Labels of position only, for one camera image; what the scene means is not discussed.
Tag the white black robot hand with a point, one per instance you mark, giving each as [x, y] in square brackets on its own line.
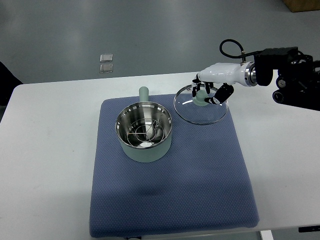
[214, 84]

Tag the glass lid with green knob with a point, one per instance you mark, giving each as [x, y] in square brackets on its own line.
[196, 110]

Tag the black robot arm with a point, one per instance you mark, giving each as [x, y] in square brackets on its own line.
[298, 78]

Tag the brown cardboard box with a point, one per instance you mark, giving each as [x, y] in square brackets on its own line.
[296, 6]

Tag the mint green saucepan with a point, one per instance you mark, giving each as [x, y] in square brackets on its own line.
[144, 109]

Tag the blue quilted mat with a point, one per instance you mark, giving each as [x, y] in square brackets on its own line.
[201, 184]

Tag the upper metal floor plate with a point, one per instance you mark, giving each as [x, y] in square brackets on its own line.
[106, 57]

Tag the white table leg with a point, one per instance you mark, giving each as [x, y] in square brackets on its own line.
[266, 235]

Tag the bystander dark clothing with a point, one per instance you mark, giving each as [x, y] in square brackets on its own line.
[8, 82]

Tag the wire steamer rack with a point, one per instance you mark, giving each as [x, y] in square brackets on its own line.
[144, 133]

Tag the black bracket at table edge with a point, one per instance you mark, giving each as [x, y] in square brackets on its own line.
[309, 229]

